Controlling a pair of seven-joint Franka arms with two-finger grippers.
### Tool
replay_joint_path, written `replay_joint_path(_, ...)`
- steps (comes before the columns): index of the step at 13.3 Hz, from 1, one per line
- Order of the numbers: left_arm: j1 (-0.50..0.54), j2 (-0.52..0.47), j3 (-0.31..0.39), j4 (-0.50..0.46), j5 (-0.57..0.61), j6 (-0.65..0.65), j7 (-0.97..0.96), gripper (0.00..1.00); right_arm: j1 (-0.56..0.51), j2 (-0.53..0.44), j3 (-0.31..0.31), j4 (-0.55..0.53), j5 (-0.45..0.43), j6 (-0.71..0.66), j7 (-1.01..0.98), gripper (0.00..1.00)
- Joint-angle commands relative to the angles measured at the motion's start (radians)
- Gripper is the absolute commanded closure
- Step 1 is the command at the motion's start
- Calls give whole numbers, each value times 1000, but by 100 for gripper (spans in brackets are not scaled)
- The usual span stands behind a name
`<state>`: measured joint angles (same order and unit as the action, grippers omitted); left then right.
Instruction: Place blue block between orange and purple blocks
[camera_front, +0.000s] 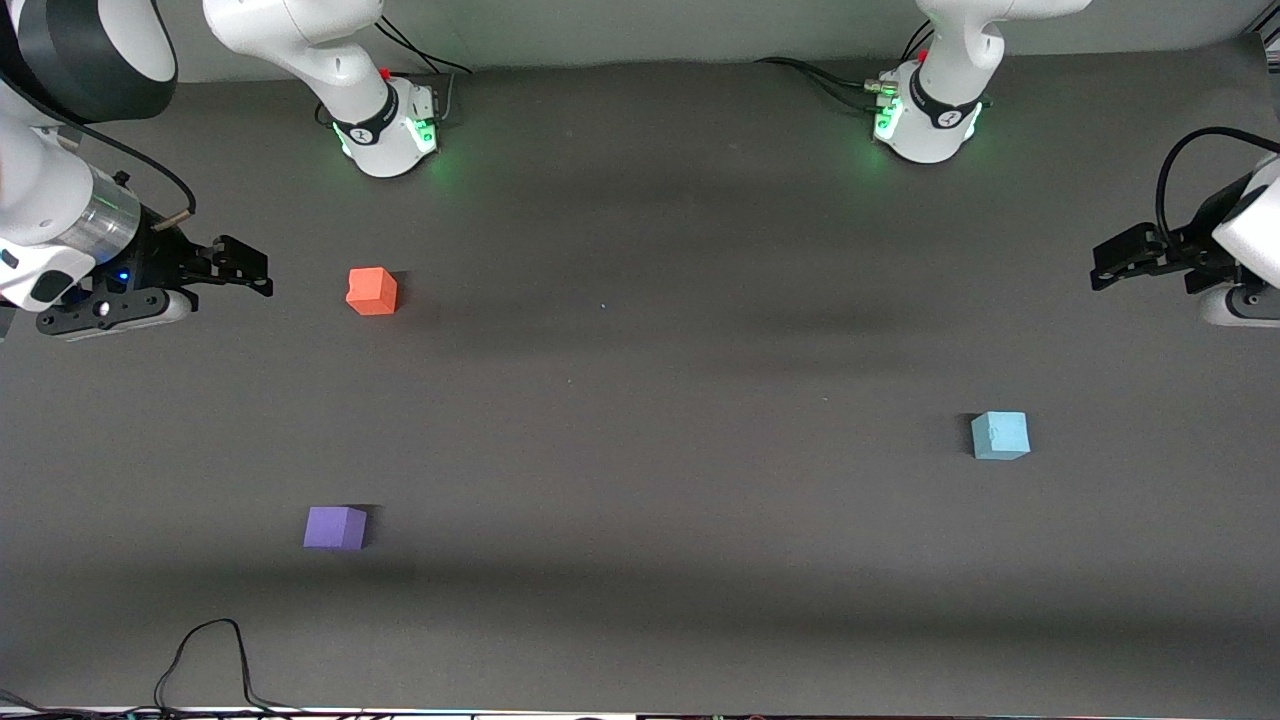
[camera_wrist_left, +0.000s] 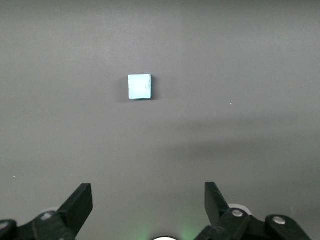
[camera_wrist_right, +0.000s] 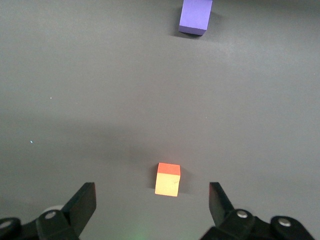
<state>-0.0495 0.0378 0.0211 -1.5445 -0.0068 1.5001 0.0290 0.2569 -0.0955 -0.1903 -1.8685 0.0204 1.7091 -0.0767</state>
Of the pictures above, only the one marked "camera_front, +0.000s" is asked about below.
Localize light blue foam block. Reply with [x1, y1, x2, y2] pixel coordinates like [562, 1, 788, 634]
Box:
[970, 411, 1031, 462]

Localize orange foam block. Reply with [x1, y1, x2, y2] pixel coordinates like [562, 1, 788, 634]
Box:
[346, 267, 399, 317]

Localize purple foam block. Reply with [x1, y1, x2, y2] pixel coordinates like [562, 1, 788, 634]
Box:
[303, 506, 369, 552]

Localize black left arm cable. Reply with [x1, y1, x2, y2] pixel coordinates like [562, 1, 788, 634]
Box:
[1154, 126, 1280, 253]

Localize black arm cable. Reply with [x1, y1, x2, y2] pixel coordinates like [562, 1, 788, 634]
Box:
[0, 90, 198, 233]
[1154, 126, 1280, 253]

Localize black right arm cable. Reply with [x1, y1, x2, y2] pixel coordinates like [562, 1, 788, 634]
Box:
[0, 90, 198, 233]

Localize black right base cables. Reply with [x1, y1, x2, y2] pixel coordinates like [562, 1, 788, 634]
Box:
[372, 14, 474, 128]

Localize thin black looped cable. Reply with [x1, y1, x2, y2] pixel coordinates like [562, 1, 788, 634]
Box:
[0, 618, 306, 720]

